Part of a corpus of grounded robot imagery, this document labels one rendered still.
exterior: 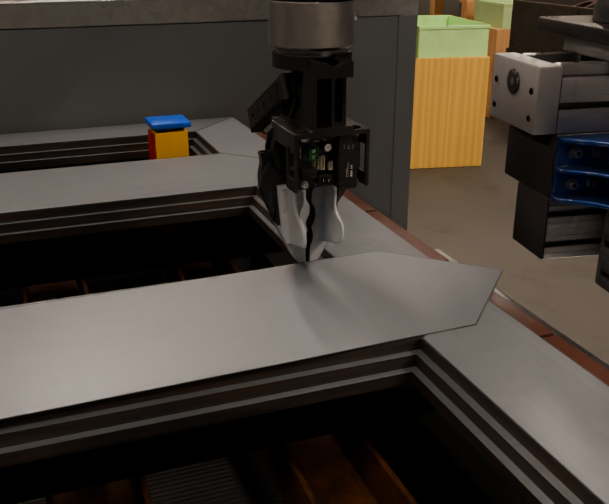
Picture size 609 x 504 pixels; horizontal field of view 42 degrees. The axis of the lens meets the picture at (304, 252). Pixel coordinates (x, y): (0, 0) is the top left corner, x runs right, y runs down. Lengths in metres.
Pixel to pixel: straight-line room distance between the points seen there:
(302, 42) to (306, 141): 0.08
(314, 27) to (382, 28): 0.89
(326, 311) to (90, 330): 0.20
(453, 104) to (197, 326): 3.68
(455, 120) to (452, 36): 0.43
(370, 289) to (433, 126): 3.57
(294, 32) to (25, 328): 0.33
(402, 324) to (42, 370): 0.29
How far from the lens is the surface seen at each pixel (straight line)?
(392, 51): 1.58
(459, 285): 0.75
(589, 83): 1.13
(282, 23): 0.69
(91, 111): 1.44
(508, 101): 1.16
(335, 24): 0.69
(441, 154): 4.33
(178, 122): 1.23
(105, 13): 1.42
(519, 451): 0.55
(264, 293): 0.72
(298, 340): 0.64
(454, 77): 4.26
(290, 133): 0.69
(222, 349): 0.63
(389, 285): 0.74
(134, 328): 0.67
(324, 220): 0.77
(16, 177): 1.14
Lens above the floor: 1.15
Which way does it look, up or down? 22 degrees down
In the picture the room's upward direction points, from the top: straight up
